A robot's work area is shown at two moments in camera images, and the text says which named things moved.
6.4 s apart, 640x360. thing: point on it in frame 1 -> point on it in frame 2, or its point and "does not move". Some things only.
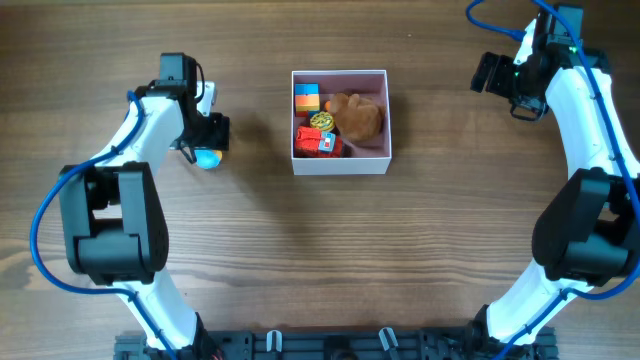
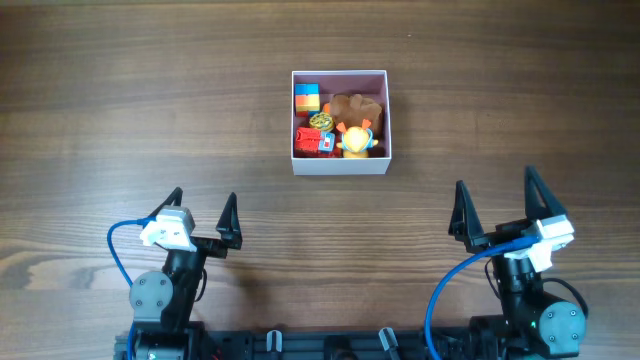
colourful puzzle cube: x=307 y=98 does not move
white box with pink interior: x=366 y=157 does not move
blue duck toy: x=208 y=158 -> x=356 y=141
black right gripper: x=500 y=65 -> x=470 y=232
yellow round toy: x=322 y=121 does not move
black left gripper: x=218 y=137 -> x=227 y=227
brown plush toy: x=359 y=118 does not move
